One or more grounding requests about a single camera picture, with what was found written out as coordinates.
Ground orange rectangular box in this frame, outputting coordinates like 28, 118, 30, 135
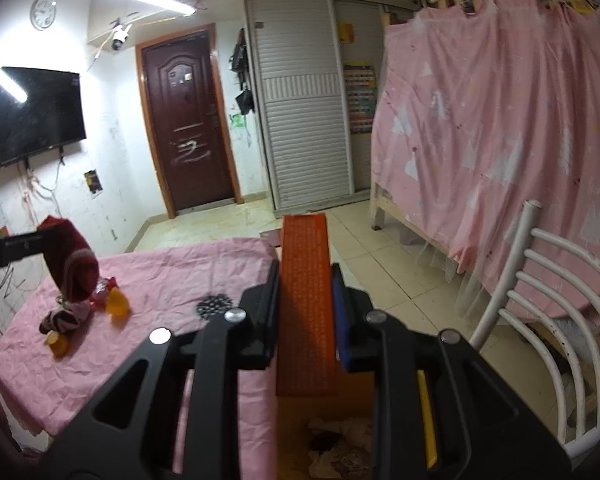
276, 214, 337, 398

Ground black wall television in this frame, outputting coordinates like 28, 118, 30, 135
0, 67, 86, 167

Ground white louvered wardrobe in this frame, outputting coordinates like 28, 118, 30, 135
246, 0, 384, 214

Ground white security camera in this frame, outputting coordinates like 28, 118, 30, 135
111, 23, 132, 52

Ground black hanging bags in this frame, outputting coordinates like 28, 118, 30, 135
230, 28, 254, 116

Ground yellow plastic piece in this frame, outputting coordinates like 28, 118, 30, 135
105, 287, 131, 318

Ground dark red sock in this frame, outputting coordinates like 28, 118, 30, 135
38, 216, 99, 302

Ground yellow trash bin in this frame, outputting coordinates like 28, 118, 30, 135
275, 374, 439, 480

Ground colourful wall chart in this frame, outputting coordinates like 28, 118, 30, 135
343, 63, 377, 134

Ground white metal chair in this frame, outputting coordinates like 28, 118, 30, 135
469, 200, 600, 460

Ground pink bed curtain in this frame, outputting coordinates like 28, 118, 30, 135
369, 0, 600, 321

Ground pink bed sheet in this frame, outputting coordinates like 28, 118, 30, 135
0, 237, 282, 480

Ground black round mesh item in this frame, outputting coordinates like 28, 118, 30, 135
195, 294, 233, 321

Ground round wall clock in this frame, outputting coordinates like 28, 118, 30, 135
30, 0, 57, 30

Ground dark brown door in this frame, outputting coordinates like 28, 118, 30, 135
135, 24, 244, 219

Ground brown floor scale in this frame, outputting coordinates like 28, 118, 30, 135
260, 229, 282, 247

